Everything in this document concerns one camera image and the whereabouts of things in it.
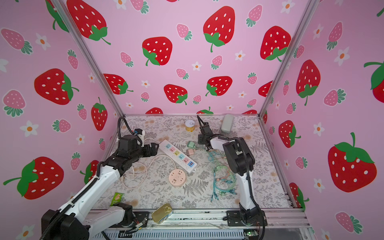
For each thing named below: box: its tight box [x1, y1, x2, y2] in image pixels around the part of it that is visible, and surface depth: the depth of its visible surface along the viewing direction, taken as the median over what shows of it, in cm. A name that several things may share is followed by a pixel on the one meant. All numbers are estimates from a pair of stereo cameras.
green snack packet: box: [110, 192, 125, 207], surface depth 81 cm
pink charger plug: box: [186, 149, 194, 157], surface depth 100 cm
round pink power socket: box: [168, 168, 186, 187], surface depth 87 cm
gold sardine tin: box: [151, 203, 173, 224], surface depth 74 cm
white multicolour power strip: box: [159, 139, 198, 174], surface depth 95 cm
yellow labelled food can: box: [185, 119, 196, 132], surface depth 110 cm
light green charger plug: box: [187, 141, 196, 149], surface depth 103 cm
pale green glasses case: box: [221, 114, 234, 134], surface depth 116 cm
